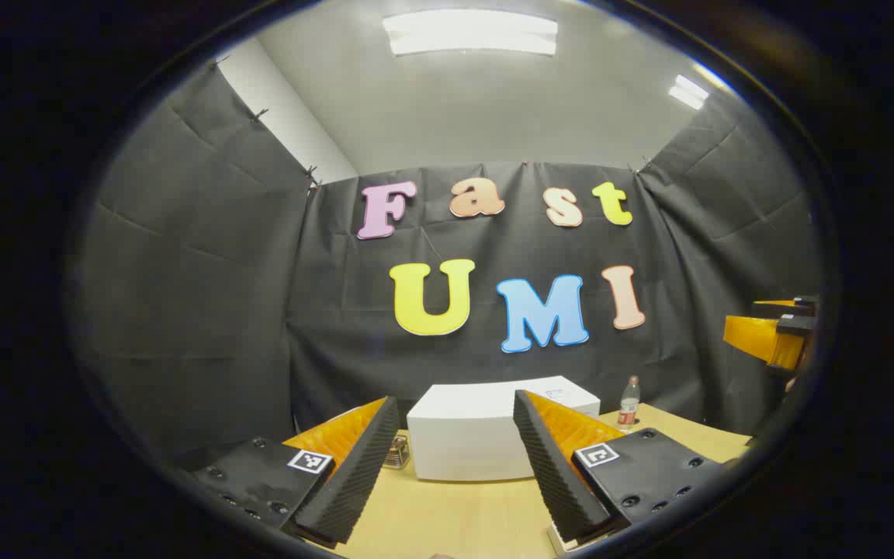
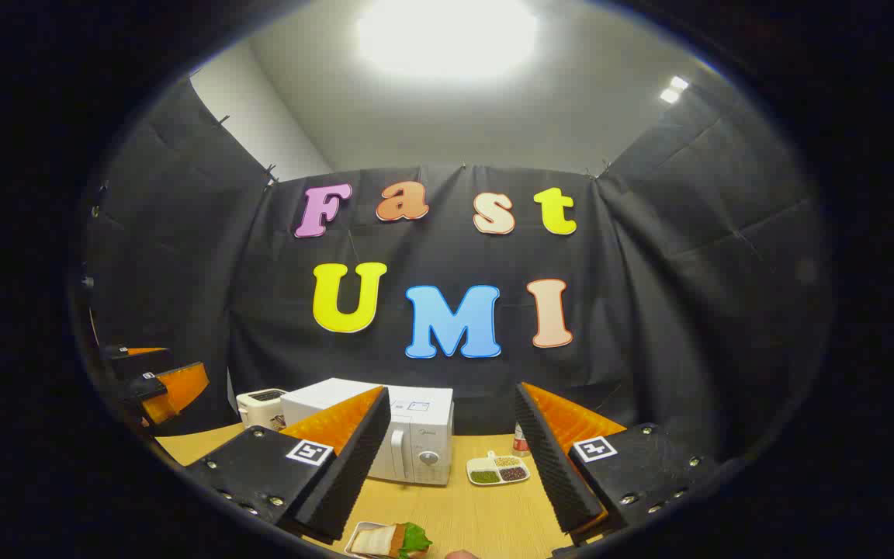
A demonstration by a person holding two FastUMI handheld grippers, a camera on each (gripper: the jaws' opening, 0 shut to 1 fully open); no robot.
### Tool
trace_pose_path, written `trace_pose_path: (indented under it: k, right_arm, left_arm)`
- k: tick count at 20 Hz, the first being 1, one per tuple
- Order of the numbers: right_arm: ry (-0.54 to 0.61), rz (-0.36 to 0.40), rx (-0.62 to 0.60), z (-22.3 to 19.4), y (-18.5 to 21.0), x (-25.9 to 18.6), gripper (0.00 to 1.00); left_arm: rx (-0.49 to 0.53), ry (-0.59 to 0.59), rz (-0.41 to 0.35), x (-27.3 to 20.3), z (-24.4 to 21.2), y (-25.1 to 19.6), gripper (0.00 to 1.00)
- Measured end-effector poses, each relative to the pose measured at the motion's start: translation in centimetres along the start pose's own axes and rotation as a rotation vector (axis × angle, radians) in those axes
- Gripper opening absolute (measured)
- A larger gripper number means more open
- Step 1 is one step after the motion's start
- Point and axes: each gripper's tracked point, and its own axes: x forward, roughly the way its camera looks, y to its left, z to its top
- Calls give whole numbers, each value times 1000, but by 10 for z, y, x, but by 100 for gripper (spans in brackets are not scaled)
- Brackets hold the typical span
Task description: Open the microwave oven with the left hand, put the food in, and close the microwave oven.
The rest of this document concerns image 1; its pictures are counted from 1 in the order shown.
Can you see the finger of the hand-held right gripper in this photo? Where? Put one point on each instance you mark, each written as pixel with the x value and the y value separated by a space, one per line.
pixel 757 338
pixel 804 304

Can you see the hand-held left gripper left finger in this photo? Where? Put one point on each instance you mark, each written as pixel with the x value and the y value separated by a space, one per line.
pixel 354 481

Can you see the white microwave oven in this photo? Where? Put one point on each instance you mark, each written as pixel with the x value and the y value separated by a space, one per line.
pixel 462 435

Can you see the clear red label bottle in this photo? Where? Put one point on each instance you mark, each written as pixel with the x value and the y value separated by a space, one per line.
pixel 628 407

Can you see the large ceiling light panel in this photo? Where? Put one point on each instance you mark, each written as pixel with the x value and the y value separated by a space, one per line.
pixel 470 32

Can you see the small ceiling light panel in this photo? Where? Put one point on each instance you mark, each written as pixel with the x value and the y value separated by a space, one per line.
pixel 687 92

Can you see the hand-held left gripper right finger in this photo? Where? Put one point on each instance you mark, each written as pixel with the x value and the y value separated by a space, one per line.
pixel 556 481

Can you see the black backdrop cloth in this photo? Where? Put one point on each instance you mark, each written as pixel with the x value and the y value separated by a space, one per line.
pixel 206 310

